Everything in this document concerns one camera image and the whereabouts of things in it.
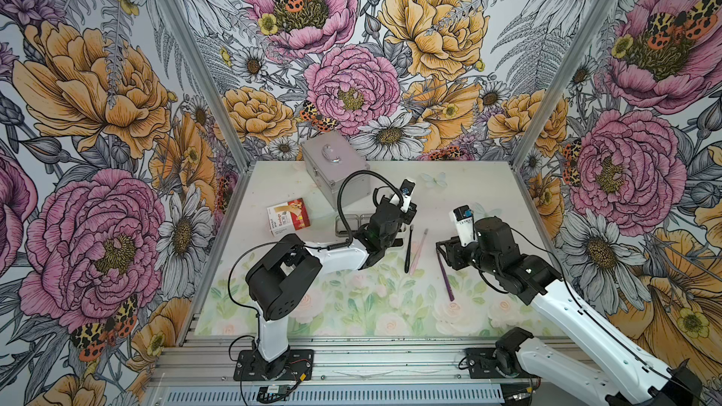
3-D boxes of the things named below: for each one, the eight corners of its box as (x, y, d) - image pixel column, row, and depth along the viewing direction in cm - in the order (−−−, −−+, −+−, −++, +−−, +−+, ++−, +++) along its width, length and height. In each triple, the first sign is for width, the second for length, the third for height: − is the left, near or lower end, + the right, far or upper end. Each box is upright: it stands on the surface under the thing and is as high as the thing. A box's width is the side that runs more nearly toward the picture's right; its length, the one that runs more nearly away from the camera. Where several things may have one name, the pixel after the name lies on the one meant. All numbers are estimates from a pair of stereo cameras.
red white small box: (274, 237, 101) (271, 230, 97) (269, 213, 108) (266, 206, 104) (312, 225, 104) (310, 219, 101) (305, 202, 111) (303, 195, 108)
